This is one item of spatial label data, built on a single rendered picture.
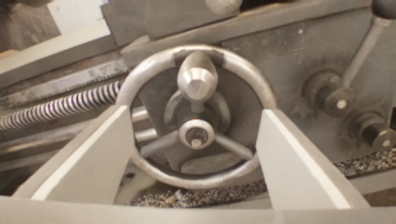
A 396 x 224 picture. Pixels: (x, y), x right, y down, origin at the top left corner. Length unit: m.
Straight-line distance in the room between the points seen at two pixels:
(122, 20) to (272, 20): 0.28
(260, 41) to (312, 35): 0.07
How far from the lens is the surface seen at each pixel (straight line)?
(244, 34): 0.29
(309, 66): 0.33
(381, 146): 0.41
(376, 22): 0.29
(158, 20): 0.29
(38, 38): 0.98
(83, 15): 4.13
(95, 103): 0.46
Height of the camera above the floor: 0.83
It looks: 27 degrees down
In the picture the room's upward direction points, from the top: 17 degrees counter-clockwise
